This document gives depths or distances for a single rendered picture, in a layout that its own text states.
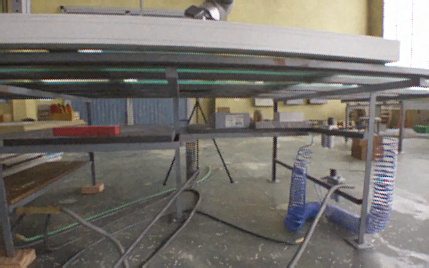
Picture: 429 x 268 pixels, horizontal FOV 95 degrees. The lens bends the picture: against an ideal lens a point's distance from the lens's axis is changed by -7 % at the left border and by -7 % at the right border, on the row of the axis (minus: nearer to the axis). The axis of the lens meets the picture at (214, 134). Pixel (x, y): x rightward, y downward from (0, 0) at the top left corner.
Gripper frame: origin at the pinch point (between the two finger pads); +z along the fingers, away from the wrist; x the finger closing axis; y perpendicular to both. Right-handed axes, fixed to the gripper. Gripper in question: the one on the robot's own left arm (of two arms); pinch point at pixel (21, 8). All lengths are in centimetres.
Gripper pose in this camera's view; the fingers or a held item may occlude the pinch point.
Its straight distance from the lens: 74.8
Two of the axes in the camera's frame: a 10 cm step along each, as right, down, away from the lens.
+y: -9.8, 0.2, -1.8
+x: 1.8, 1.0, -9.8
